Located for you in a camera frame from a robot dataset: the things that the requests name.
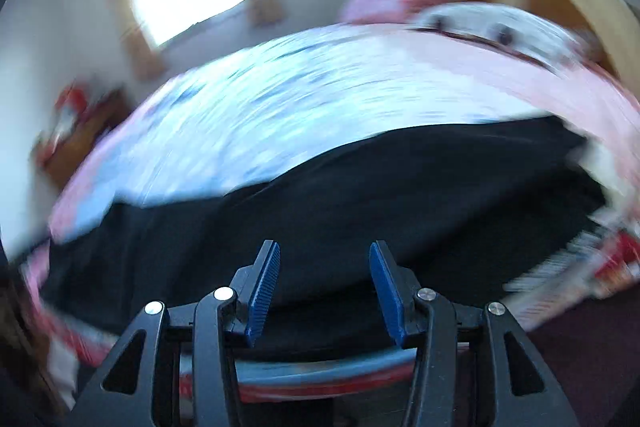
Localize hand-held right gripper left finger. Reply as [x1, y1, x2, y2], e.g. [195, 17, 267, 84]
[65, 239, 282, 427]

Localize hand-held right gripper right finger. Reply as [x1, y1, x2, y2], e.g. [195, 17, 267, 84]
[369, 240, 581, 427]

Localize black pants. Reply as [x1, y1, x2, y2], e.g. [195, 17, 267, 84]
[42, 116, 608, 360]

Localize blue pink printed bedsheet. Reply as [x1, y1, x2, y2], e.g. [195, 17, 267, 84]
[20, 23, 640, 408]

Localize wooden nightstand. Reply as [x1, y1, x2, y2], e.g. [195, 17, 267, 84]
[35, 82, 131, 188]

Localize white dotted pillow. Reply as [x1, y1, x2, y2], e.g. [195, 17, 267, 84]
[412, 2, 591, 72]

